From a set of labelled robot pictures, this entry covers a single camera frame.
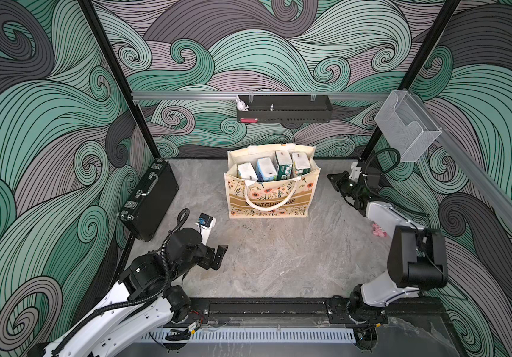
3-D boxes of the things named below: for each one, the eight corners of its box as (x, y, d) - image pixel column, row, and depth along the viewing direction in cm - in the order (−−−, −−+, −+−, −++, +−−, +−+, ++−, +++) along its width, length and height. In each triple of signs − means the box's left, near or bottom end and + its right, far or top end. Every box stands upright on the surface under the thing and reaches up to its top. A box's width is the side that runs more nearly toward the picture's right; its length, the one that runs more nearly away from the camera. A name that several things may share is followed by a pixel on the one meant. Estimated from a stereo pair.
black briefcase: (140, 241, 92) (115, 215, 75) (171, 190, 109) (156, 159, 93) (159, 246, 90) (138, 220, 74) (187, 193, 108) (175, 162, 92)
